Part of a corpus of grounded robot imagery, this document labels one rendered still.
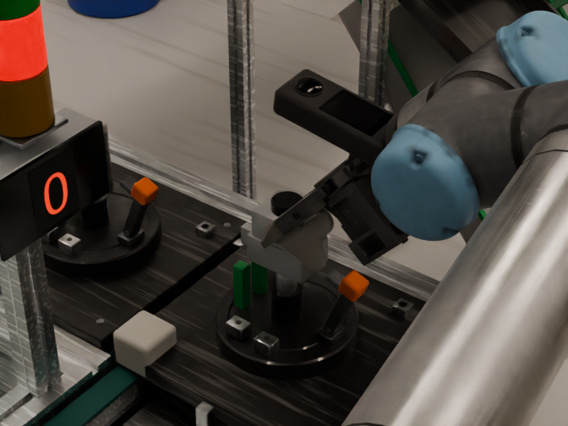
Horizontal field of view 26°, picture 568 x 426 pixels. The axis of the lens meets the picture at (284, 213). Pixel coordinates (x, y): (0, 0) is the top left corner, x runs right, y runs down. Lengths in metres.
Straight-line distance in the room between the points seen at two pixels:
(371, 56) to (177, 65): 0.69
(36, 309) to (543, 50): 0.51
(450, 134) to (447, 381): 0.26
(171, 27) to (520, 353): 1.45
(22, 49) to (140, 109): 0.85
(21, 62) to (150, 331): 0.35
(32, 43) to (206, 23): 1.08
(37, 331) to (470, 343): 0.61
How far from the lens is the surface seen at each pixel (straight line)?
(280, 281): 1.16
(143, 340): 1.18
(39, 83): 0.95
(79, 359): 1.22
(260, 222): 1.12
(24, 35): 0.93
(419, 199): 0.80
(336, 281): 1.12
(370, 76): 1.25
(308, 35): 1.96
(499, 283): 0.62
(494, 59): 0.88
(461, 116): 0.80
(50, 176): 0.99
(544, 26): 0.89
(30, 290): 1.10
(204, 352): 1.19
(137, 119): 1.75
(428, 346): 0.59
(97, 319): 1.23
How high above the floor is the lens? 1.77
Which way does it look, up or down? 36 degrees down
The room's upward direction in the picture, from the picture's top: straight up
